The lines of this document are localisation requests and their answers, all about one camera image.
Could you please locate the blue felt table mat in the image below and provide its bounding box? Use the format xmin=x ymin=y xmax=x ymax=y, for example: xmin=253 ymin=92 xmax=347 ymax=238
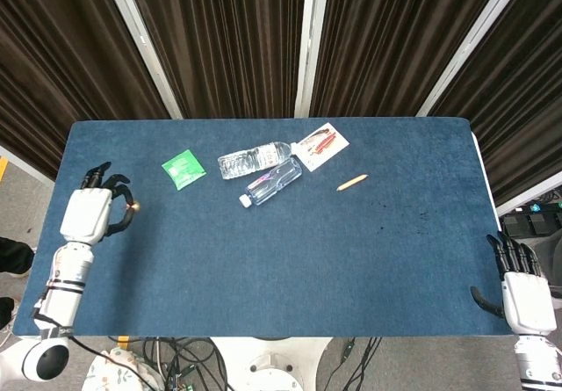
xmin=11 ymin=117 xmax=510 ymax=337

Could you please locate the clear bottle white label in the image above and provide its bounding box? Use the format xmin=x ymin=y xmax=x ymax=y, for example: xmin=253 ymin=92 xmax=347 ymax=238
xmin=217 ymin=141 xmax=299 ymax=181

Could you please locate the white picture card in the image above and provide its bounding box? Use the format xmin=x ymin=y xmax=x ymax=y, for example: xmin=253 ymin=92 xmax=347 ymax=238
xmin=296 ymin=121 xmax=350 ymax=173

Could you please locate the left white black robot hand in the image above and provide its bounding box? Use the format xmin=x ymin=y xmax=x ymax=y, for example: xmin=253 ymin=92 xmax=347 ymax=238
xmin=59 ymin=161 xmax=134 ymax=247

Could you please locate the green square sachet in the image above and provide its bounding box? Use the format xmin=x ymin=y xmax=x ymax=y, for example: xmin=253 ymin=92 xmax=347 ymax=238
xmin=161 ymin=148 xmax=207 ymax=191

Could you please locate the black cable bundle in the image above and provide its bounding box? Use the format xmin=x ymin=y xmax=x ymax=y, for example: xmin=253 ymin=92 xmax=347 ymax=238
xmin=109 ymin=336 xmax=232 ymax=391
xmin=322 ymin=336 xmax=383 ymax=391

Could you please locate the white partition post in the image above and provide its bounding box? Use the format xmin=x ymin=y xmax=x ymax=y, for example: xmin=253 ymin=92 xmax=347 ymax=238
xmin=99 ymin=0 xmax=184 ymax=120
xmin=415 ymin=0 xmax=535 ymax=118
xmin=292 ymin=0 xmax=331 ymax=119

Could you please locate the black foot pedal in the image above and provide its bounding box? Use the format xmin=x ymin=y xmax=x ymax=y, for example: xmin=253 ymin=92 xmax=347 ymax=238
xmin=502 ymin=213 xmax=562 ymax=239

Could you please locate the dark brown curtain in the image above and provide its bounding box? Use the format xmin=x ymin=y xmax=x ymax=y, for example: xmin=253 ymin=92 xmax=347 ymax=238
xmin=428 ymin=0 xmax=562 ymax=207
xmin=0 ymin=0 xmax=172 ymax=181
xmin=122 ymin=0 xmax=308 ymax=119
xmin=309 ymin=0 xmax=513 ymax=118

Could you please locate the short orange pencil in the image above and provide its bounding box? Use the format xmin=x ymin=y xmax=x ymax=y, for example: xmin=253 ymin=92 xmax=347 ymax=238
xmin=335 ymin=173 xmax=370 ymax=192

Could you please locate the black trouser leg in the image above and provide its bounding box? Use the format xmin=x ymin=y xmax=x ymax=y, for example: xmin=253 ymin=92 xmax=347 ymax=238
xmin=0 ymin=236 xmax=36 ymax=278
xmin=0 ymin=296 xmax=18 ymax=329

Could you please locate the floral cloth bag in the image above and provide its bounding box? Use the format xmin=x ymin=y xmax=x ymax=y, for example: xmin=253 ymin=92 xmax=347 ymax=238
xmin=81 ymin=347 xmax=159 ymax=391

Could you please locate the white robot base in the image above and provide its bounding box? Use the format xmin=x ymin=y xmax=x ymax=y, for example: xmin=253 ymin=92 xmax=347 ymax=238
xmin=209 ymin=336 xmax=331 ymax=391

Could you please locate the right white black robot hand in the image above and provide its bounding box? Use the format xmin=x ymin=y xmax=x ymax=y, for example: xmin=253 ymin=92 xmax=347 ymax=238
xmin=470 ymin=230 xmax=557 ymax=335

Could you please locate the clear bottle purple label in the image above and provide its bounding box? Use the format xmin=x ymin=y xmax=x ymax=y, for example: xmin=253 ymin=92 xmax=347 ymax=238
xmin=238 ymin=157 xmax=304 ymax=209

